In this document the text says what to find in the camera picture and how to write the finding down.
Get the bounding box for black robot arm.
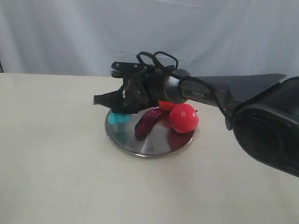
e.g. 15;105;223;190
93;62;299;176

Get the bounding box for round stainless steel plate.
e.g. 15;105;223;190
105;110;194;157

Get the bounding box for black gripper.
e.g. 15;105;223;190
93;62;169;114

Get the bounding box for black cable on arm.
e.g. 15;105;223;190
136;50;234;123

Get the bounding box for red toy apple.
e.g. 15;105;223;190
169;103;199;133

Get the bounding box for teal toy bone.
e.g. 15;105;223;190
107;112;130;125

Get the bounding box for orange red toy strawberry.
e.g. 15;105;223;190
158;101;176;111

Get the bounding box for white backdrop cloth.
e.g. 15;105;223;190
0;0;299;76

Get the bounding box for purple toy sweet potato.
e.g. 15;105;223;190
135;108;164;137

